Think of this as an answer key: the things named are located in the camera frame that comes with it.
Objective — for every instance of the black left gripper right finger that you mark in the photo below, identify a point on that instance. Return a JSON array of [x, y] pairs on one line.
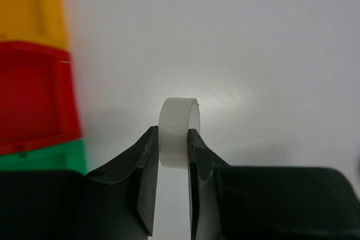
[[211, 203]]

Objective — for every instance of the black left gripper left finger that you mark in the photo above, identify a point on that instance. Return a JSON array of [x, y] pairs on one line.
[[120, 195]]

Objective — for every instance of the white translucent tape roll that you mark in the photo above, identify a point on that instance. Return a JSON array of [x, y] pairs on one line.
[[177, 116]]

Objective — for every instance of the green plastic bin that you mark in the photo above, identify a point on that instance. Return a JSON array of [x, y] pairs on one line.
[[66, 156]]

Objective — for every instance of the red plastic bin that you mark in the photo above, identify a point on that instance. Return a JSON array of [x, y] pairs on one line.
[[38, 107]]

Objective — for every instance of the yellow plastic bin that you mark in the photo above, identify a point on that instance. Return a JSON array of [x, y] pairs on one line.
[[34, 21]]

